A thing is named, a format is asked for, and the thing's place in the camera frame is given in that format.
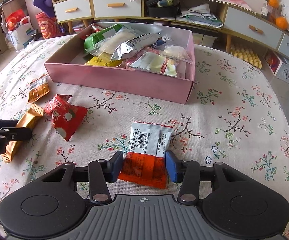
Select orange white snack packet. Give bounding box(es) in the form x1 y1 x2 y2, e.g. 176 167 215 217
118 122 173 189

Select gold snack bar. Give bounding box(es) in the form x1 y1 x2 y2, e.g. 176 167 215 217
2 103 44 163

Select lotus root chip packet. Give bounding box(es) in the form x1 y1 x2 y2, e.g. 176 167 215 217
27 74 50 103

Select red candy bag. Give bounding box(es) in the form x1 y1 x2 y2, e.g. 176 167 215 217
44 94 87 141
90 23 104 33

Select pale green biscuit packet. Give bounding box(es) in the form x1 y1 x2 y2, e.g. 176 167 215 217
129 52 178 77

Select yellow snack packet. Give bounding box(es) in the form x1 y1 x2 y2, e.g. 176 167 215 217
85 56 123 67

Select clear white cake packet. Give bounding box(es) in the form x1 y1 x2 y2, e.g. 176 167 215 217
160 45 192 63

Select clear rice cracker pack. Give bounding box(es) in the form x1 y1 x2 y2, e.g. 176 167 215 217
87 27 144 58

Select green snack pack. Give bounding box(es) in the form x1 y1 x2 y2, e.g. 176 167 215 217
84 24 123 52

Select pink nougat pack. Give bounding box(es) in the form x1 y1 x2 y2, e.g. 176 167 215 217
119 47 161 69

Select clear wafer pack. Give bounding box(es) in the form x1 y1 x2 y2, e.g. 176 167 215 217
152 36 172 48

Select floral tablecloth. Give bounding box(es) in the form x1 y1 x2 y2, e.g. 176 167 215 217
0 33 289 238

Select pink cardboard box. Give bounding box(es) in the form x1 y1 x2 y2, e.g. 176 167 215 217
45 27 195 104

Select white shopping bag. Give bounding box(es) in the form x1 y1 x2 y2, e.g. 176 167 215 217
1 9 36 52

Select red lantern bag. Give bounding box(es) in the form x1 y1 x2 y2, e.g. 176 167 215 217
35 12 61 39

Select yellow egg tray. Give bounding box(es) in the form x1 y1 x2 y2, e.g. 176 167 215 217
230 43 263 69

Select white decorative box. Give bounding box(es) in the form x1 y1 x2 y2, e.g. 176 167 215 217
264 50 289 84

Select wooden tv cabinet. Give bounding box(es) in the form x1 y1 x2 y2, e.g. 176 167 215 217
51 0 289 59

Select black storage tray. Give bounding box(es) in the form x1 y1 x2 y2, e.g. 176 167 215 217
146 0 181 18

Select orange fruits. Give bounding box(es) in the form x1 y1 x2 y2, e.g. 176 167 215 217
266 0 289 30

